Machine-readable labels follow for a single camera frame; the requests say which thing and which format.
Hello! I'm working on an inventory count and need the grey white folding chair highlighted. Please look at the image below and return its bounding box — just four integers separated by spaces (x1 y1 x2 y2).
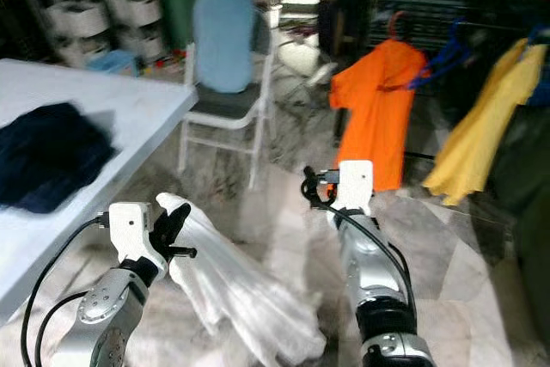
176 6 276 192

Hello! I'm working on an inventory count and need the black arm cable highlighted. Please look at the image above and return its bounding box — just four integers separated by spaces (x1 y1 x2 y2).
34 291 91 367
327 204 418 321
19 217 108 367

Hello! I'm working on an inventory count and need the dark armchair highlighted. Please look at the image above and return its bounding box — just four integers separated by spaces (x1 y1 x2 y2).
314 0 375 63

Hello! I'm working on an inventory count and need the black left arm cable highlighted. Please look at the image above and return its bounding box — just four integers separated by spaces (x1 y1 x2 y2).
19 217 108 367
34 291 91 367

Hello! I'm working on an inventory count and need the white garment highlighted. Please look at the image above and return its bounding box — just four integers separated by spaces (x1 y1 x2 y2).
155 193 327 366

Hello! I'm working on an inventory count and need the blue plastic hanger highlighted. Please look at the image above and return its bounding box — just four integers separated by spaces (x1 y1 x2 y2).
408 16 474 93

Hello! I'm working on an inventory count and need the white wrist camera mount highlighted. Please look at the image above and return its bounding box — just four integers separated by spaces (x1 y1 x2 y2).
107 202 166 270
333 159 375 215

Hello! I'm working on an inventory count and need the white folding table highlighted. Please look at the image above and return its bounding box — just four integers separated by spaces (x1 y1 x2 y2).
0 59 199 325

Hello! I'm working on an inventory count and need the light blue cushion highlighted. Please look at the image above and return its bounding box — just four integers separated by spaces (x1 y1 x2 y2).
193 0 260 95

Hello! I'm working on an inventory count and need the navy blue garment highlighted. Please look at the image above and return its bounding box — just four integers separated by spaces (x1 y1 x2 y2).
0 102 123 215

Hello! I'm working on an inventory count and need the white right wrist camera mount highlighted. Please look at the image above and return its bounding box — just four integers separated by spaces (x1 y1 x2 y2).
333 159 375 215

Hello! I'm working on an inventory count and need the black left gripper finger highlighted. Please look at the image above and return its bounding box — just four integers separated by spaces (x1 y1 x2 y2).
150 204 192 252

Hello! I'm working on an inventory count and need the red hanger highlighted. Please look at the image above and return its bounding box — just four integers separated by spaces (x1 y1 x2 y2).
388 10 412 43

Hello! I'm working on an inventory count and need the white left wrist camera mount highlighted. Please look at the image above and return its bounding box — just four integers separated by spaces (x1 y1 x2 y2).
107 202 166 270

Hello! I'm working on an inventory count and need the yellow shirt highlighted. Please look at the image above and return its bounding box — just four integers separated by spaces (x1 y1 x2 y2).
423 36 547 207

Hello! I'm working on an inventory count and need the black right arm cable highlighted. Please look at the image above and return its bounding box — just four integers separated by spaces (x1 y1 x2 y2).
327 204 418 321

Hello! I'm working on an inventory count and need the orange printed t-shirt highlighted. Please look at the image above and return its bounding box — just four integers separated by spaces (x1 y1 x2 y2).
328 39 429 193

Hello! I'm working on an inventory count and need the light blue plastic basket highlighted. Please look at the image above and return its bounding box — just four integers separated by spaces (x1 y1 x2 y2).
86 49 138 76

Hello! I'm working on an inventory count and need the white tiered storage rack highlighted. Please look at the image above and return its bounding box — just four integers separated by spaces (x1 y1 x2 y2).
13 0 108 67
86 0 160 57

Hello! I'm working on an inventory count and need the green plastic bin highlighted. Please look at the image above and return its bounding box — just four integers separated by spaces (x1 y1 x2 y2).
162 0 207 52

